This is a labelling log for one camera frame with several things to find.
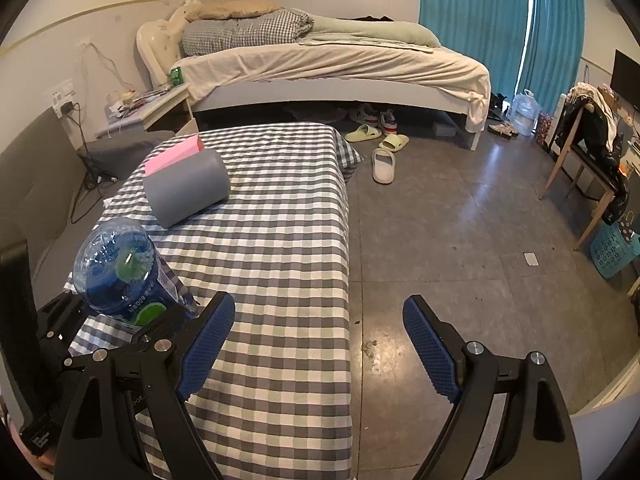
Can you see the beige bed sheet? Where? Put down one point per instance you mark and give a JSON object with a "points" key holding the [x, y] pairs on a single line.
{"points": [[350, 67]]}

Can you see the blue laundry basket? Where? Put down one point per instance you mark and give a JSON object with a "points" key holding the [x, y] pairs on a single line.
{"points": [[612, 252]]}

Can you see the grey white checkered tablecloth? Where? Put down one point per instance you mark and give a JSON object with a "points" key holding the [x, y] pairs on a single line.
{"points": [[280, 260]]}

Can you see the pink box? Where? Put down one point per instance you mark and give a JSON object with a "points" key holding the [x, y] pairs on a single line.
{"points": [[172, 156]]}

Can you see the pale green blanket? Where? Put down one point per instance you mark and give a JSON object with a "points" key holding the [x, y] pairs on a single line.
{"points": [[370, 32]]}

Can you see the large clear water jug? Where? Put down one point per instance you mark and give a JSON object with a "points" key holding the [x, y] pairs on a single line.
{"points": [[525, 112]]}

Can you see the black screen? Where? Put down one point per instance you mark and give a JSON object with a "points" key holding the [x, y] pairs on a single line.
{"points": [[627, 80]]}

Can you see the green can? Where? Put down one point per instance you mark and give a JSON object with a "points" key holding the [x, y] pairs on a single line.
{"points": [[176, 76]]}

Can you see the checkered duvet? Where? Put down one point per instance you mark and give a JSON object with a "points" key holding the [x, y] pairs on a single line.
{"points": [[240, 32]]}

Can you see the white slipper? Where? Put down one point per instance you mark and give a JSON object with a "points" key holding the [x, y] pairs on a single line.
{"points": [[383, 166]]}

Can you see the pale green slipper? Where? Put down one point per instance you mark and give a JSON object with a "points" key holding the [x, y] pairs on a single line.
{"points": [[362, 133], [394, 142]]}

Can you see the white nightstand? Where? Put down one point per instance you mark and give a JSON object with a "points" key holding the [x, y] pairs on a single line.
{"points": [[150, 110]]}

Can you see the clutter on nightstand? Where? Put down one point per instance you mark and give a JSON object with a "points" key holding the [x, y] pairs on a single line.
{"points": [[132, 100]]}

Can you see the pair of sandals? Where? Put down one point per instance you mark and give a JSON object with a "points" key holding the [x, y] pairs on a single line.
{"points": [[504, 130]]}

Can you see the beige pillow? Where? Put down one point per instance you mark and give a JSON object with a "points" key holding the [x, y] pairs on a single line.
{"points": [[235, 9]]}

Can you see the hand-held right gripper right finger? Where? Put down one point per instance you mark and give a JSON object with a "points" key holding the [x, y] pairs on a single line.
{"points": [[431, 352]]}

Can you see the bed with beige bedding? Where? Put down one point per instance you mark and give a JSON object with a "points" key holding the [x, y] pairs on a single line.
{"points": [[400, 105]]}

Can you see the cream padded headboard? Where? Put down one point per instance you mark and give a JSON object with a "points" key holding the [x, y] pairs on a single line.
{"points": [[157, 45]]}

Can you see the clear blue-label plastic bottle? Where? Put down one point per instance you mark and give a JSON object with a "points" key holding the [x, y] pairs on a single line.
{"points": [[117, 270]]}

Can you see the red patterned bag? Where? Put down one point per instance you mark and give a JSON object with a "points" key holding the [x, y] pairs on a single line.
{"points": [[545, 127]]}

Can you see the white paper scrap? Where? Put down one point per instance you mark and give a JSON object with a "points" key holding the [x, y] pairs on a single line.
{"points": [[531, 258]]}

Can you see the grey cup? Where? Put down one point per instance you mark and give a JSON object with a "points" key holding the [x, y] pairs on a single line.
{"points": [[186, 190]]}

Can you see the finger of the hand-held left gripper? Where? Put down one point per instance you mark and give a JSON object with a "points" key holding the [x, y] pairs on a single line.
{"points": [[136, 336], [55, 312]]}

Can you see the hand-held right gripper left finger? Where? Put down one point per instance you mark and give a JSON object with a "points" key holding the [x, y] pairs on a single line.
{"points": [[206, 347]]}

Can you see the clothes pile on chair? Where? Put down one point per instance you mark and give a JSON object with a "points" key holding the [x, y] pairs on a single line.
{"points": [[607, 130]]}

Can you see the wooden chair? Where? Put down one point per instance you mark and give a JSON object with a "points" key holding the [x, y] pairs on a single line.
{"points": [[585, 160]]}

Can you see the white sneaker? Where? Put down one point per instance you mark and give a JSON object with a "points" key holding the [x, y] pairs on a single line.
{"points": [[388, 121], [364, 115]]}

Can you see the teal curtain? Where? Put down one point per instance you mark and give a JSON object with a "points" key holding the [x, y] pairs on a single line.
{"points": [[547, 30], [470, 0]]}

